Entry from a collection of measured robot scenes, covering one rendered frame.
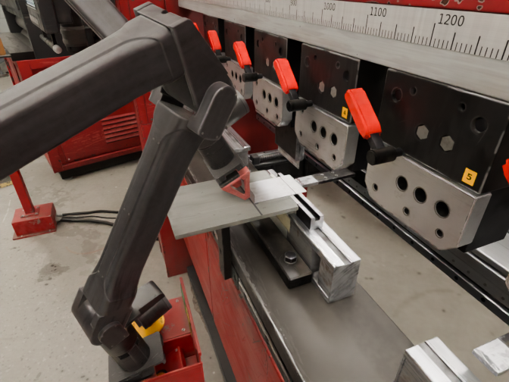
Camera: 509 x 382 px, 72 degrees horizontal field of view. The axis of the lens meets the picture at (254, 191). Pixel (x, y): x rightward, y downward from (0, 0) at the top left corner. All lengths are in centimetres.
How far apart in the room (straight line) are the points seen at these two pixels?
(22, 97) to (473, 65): 39
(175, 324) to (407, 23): 68
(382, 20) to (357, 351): 50
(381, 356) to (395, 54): 47
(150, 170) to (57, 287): 178
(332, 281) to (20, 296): 184
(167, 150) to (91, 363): 145
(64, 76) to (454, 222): 40
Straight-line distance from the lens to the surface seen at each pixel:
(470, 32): 38
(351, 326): 70
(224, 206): 74
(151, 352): 73
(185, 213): 73
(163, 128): 45
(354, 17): 50
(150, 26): 40
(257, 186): 80
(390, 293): 204
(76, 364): 184
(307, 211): 73
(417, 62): 42
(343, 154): 52
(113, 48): 38
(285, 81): 58
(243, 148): 108
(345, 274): 69
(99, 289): 56
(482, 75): 37
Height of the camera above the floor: 141
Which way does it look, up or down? 31 degrees down
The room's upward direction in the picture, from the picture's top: straight up
